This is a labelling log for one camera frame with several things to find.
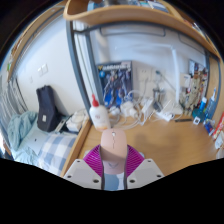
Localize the white wall socket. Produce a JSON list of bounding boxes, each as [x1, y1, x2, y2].
[[138, 68, 151, 83]]

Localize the black backpack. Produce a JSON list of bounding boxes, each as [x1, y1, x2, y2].
[[35, 85, 63, 133]]

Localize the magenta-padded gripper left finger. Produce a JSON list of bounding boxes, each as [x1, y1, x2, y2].
[[63, 143, 105, 191]]

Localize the silver laptop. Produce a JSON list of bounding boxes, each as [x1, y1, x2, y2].
[[24, 128, 51, 156]]

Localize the white charger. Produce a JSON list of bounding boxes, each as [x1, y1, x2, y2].
[[141, 98, 154, 114], [119, 100, 136, 118]]

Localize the white mug with face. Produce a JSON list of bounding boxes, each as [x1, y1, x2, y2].
[[214, 131, 224, 151]]

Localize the grey metal bed rail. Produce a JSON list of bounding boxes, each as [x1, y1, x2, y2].
[[0, 77, 29, 118]]

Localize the teal round container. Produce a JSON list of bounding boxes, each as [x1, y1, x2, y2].
[[191, 109, 206, 123]]

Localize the grey metal desk frame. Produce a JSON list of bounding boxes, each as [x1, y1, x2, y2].
[[65, 19, 223, 108]]

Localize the blue and white packet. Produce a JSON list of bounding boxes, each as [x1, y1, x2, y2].
[[203, 118, 217, 136]]

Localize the pink computer mouse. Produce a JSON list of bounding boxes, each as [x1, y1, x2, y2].
[[99, 128, 129, 175]]

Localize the robot model kit box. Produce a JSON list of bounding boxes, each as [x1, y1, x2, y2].
[[96, 60, 134, 109]]

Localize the white desk lamp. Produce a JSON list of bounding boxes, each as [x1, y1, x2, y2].
[[141, 42, 185, 116]]

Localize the blue plaid pillow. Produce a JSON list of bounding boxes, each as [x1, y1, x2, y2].
[[37, 131, 78, 176]]

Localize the brown toy figure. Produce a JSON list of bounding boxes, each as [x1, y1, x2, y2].
[[179, 71, 208, 116]]

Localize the white power strip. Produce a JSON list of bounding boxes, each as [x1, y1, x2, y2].
[[155, 110, 174, 122]]

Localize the white bottle with red cap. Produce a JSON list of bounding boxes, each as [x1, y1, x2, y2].
[[88, 94, 112, 132]]

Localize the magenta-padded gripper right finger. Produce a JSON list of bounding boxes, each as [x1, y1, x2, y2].
[[123, 144, 165, 191]]

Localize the teal blanket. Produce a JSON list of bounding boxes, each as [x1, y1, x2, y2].
[[7, 110, 39, 161]]

